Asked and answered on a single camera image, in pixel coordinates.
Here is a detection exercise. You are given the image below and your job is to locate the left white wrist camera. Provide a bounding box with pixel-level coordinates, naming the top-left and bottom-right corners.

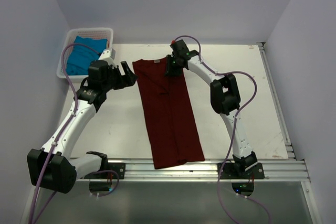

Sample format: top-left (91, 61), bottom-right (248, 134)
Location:
top-left (98, 48), bottom-right (116, 65)

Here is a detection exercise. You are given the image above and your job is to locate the blue t shirt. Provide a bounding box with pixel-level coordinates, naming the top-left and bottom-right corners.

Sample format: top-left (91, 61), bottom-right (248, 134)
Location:
top-left (66, 36), bottom-right (108, 76)

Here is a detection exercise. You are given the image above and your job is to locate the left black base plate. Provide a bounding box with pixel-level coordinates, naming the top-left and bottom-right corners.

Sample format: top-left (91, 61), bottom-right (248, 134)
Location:
top-left (83, 162), bottom-right (126, 179)

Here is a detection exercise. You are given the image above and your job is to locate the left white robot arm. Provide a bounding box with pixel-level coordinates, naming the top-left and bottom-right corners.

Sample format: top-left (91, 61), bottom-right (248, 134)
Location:
top-left (27, 60), bottom-right (137, 194)

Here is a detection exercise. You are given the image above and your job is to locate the white plastic basket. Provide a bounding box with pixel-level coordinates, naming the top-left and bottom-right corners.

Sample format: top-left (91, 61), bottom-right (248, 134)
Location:
top-left (57, 27), bottom-right (113, 83)

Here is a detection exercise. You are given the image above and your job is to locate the dark red t shirt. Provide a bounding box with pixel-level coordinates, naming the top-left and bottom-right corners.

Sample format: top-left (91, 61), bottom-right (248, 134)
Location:
top-left (132, 58), bottom-right (205, 169)

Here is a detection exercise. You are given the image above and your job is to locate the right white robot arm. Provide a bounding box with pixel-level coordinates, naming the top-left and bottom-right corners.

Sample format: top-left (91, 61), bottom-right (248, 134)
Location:
top-left (165, 36), bottom-right (258, 178)

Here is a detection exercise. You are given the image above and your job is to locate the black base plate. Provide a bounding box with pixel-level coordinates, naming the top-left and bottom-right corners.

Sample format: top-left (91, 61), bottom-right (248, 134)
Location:
top-left (217, 161), bottom-right (265, 179)
top-left (83, 162), bottom-right (126, 179)

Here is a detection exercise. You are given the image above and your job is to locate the aluminium mounting rail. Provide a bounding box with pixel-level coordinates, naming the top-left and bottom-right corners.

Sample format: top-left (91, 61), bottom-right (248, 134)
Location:
top-left (77, 159), bottom-right (310, 182)

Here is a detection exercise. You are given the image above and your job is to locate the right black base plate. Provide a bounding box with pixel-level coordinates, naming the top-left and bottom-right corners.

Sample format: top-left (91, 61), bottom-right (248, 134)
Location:
top-left (217, 161), bottom-right (265, 179)

